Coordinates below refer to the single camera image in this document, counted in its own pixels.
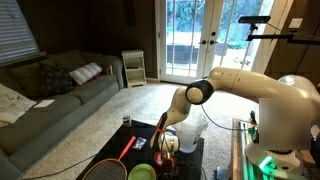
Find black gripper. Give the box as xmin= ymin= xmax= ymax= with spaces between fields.
xmin=159 ymin=150 xmax=179 ymax=178

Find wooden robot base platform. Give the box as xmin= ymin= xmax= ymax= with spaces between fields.
xmin=231 ymin=117 xmax=320 ymax=180

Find green bowl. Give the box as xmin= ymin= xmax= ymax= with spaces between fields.
xmin=127 ymin=163 xmax=157 ymax=180

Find small clear plastic packet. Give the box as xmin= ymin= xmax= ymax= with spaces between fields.
xmin=132 ymin=136 xmax=148 ymax=151

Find small dark cup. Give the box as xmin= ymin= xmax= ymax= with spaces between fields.
xmin=121 ymin=114 xmax=133 ymax=128

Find small white shelf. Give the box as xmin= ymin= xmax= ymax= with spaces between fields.
xmin=121 ymin=49 xmax=148 ymax=89

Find white striped pillow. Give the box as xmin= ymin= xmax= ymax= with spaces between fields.
xmin=69 ymin=61 xmax=104 ymax=86

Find grey fabric sofa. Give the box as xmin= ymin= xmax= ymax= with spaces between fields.
xmin=0 ymin=49 xmax=125 ymax=180

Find white glass door leaf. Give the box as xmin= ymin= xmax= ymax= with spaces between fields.
xmin=203 ymin=0 xmax=268 ymax=88
xmin=155 ymin=0 xmax=209 ymax=85

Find white paper sheet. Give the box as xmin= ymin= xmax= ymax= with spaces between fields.
xmin=33 ymin=98 xmax=56 ymax=109

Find dark patterned pillow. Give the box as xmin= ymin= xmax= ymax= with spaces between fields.
xmin=39 ymin=63 xmax=76 ymax=98

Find white printed pillow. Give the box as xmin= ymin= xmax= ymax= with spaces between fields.
xmin=0 ymin=83 xmax=38 ymax=126

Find brown pillow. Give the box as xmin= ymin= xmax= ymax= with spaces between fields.
xmin=8 ymin=61 xmax=43 ymax=99

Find white window blinds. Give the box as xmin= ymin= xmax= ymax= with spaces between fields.
xmin=0 ymin=0 xmax=41 ymax=64

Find red handled badminton racket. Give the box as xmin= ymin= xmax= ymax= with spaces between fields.
xmin=82 ymin=135 xmax=138 ymax=180

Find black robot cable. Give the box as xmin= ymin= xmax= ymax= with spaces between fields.
xmin=199 ymin=103 xmax=258 ymax=132

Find black floor cable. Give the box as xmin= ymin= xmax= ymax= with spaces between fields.
xmin=21 ymin=153 xmax=98 ymax=180

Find black bar camera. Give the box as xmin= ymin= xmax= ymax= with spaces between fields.
xmin=237 ymin=15 xmax=272 ymax=25

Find black camera stand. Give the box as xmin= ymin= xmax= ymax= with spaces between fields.
xmin=245 ymin=22 xmax=320 ymax=46

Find white wall switch plate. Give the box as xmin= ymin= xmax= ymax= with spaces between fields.
xmin=288 ymin=17 xmax=304 ymax=29

